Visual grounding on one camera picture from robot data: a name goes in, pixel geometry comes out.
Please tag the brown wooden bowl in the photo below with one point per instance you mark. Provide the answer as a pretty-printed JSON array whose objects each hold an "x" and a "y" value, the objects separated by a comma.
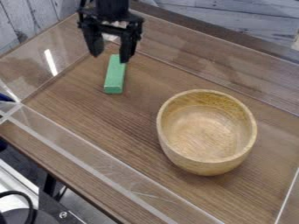
[{"x": 207, "y": 131}]

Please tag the clear acrylic tray enclosure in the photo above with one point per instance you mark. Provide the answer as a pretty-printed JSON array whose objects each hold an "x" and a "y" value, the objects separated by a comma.
[{"x": 95, "y": 140}]

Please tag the blue object at edge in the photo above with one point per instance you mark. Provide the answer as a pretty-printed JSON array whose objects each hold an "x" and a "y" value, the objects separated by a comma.
[{"x": 5, "y": 98}]

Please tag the green rectangular block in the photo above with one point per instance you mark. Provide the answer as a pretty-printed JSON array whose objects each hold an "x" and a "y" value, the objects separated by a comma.
[{"x": 114, "y": 83}]

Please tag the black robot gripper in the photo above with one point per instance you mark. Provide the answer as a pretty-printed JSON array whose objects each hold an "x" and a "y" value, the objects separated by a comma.
[{"x": 110, "y": 16}]

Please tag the black table leg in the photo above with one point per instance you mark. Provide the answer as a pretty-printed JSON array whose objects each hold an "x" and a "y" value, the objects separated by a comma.
[{"x": 50, "y": 185}]

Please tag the grey metal base plate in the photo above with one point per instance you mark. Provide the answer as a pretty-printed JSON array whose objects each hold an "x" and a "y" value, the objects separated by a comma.
[{"x": 56, "y": 210}]

